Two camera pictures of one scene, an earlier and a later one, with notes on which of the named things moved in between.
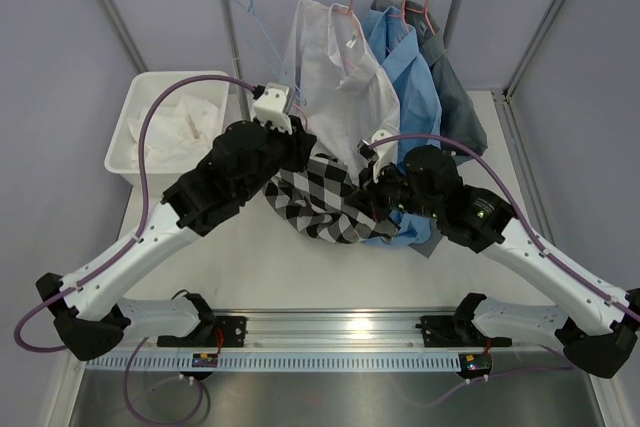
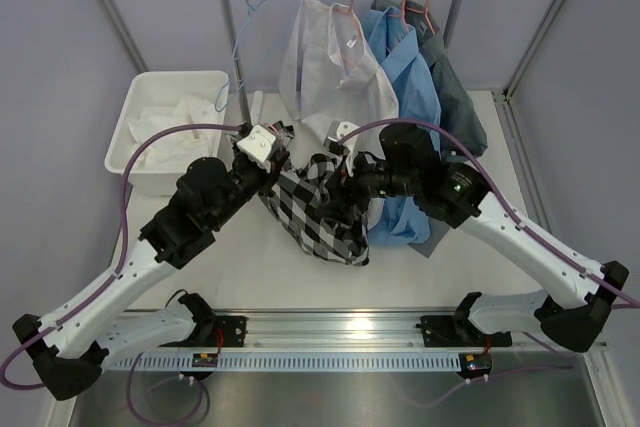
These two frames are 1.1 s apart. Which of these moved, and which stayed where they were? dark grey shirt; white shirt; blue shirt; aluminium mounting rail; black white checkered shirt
Moved: black white checkered shirt
Stayed: white shirt; dark grey shirt; blue shirt; aluminium mounting rail
